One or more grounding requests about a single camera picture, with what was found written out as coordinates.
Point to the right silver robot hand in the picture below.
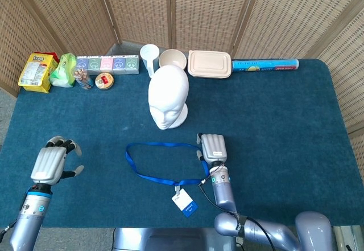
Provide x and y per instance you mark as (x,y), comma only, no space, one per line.
(213,147)

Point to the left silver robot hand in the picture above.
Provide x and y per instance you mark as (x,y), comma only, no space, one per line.
(48,162)

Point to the white and blue ID badge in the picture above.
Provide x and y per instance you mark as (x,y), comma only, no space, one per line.
(183,201)

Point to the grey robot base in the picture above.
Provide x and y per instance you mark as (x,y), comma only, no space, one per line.
(173,239)

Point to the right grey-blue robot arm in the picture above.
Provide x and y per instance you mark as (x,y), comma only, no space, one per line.
(224,194)

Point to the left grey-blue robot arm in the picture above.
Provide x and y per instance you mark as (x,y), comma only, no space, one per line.
(29,217)

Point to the white foam mannequin head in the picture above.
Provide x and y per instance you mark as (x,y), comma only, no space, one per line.
(167,91)

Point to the blue table mat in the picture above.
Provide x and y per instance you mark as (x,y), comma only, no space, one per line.
(113,114)

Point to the beige lidded lunch box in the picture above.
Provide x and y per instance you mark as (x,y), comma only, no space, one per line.
(209,63)

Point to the yellow snack box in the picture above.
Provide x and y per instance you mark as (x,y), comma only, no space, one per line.
(34,73)

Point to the clear jar of sticks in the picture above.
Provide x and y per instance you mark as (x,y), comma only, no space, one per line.
(83,77)

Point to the green and white plastic bag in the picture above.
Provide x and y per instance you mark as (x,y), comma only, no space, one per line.
(62,71)

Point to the blue plastic wrap roll box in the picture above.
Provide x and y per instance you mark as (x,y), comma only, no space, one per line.
(264,65)

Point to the beige bowl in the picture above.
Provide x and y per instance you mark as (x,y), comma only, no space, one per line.
(172,59)

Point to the round red-labelled tin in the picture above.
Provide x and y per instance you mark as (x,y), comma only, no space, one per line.
(104,80)

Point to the blue-purple tissue pack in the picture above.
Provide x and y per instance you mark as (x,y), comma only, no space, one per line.
(119,64)
(82,64)

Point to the red snack packet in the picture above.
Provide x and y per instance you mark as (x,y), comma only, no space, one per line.
(54,56)

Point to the green tissue pack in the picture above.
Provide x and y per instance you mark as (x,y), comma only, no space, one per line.
(94,64)
(132,64)

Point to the white plastic measuring cup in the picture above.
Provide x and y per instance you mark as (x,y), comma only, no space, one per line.
(149,54)

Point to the pink tissue pack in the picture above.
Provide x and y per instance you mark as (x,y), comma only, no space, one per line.
(106,64)

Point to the woven folding screen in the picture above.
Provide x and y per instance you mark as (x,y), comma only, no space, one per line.
(199,12)

